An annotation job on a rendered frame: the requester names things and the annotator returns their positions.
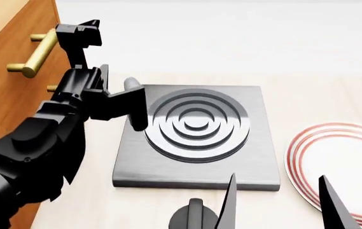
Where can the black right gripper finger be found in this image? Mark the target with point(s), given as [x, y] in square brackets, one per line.
[229, 205]
[335, 207]

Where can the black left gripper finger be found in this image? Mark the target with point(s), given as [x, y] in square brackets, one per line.
[136, 105]
[75, 35]

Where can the wooden cabinet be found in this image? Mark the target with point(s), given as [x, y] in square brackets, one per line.
[5, 100]

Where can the light grey stove knob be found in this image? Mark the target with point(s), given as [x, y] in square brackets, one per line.
[131, 83]

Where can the dark grey stove knob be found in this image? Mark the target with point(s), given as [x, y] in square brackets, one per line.
[190, 217]

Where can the grey stove plate with rings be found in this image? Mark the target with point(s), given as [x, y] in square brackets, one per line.
[199, 167]

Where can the white plate with red rings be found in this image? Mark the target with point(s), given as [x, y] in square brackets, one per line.
[343, 157]

